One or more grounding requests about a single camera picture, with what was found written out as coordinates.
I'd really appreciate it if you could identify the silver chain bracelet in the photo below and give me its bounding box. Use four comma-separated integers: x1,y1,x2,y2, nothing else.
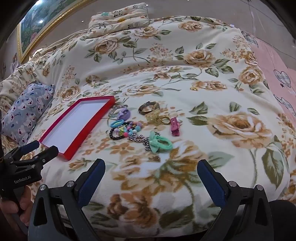
128,132,161,152

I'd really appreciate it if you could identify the floral rose blanket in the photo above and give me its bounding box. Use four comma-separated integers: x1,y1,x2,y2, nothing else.
0,16,296,237

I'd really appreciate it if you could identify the pink heart print sheet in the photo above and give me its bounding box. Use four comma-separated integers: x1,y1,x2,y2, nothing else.
240,30,296,116

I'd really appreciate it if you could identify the purple hair tie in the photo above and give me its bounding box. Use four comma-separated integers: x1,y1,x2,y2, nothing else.
117,109,131,121

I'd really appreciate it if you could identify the blue bear print pillow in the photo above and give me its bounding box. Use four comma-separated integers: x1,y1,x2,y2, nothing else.
1,82,56,145

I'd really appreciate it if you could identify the brown strap watch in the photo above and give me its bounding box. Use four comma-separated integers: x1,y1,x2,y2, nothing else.
138,101,160,114

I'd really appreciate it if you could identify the gold framed painting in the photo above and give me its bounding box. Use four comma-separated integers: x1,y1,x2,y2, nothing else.
17,0,97,63

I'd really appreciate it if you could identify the folded panda print quilt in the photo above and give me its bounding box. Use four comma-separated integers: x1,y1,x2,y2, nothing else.
88,3,151,39

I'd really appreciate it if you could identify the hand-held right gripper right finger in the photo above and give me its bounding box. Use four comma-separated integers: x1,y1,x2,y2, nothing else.
197,159,281,241

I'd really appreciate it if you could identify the black bead bracelet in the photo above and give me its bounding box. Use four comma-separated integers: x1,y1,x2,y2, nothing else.
109,127,130,141

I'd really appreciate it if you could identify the person's left hand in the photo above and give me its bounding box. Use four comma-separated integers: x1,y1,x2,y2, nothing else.
0,185,35,229

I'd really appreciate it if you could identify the gold flower hair clip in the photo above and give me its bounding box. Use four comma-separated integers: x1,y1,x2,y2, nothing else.
146,110,162,126

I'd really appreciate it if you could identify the red shallow box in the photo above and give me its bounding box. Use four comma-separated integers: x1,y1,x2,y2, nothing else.
39,95,115,161

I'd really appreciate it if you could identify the green bow hair tie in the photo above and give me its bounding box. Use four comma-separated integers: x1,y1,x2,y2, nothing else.
148,130,174,154

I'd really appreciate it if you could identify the pink hair clip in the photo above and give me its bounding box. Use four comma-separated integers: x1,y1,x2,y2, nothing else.
170,117,183,137

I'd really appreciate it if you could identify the blue hair tie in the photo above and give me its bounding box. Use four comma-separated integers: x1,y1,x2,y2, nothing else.
109,119,126,128

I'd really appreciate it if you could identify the colorful chunky bead bracelet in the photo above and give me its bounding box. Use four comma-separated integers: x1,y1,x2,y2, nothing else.
118,120,142,139

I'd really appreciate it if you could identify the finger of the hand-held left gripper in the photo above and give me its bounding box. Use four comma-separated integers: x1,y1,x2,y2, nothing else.
5,141,40,163
21,146,59,167

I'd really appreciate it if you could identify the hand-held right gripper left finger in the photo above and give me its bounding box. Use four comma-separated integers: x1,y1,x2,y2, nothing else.
28,159,107,241

